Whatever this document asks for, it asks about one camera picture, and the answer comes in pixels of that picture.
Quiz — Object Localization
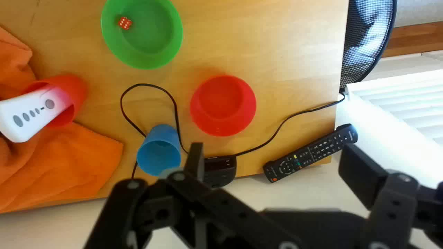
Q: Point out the red plastic cup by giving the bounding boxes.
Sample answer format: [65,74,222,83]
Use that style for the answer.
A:
[25,73,90,130]

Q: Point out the white window blinds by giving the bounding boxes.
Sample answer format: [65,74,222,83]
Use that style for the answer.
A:
[345,67,443,149]

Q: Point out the orange cloth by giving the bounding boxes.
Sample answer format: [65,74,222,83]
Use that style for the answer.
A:
[0,24,126,214]

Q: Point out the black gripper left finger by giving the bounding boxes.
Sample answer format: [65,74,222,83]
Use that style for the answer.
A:
[82,141,302,249]

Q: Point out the black TV remote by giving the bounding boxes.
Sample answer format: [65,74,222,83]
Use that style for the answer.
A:
[262,121,360,184]

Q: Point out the blue plastic cup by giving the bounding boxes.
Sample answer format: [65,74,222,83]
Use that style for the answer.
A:
[136,123,183,178]

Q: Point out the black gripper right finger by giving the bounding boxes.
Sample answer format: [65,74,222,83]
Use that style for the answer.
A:
[338,142,443,249]

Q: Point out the black mesh chair back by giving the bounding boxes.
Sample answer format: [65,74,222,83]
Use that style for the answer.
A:
[339,0,399,92]

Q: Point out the pink plastic bowl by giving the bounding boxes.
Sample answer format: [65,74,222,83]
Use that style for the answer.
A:
[188,74,258,138]

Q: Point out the small red die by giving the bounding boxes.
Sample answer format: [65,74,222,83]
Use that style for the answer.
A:
[116,15,134,31]

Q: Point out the small black device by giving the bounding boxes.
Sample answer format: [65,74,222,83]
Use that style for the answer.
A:
[202,154,240,188]

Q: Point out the white and red bottle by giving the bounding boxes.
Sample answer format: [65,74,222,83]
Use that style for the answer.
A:
[0,84,76,143]

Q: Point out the green plastic bowl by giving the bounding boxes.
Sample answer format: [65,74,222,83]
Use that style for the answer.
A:
[100,0,184,70]

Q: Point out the thin black table cable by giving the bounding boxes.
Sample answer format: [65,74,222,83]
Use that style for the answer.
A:
[119,81,348,181]

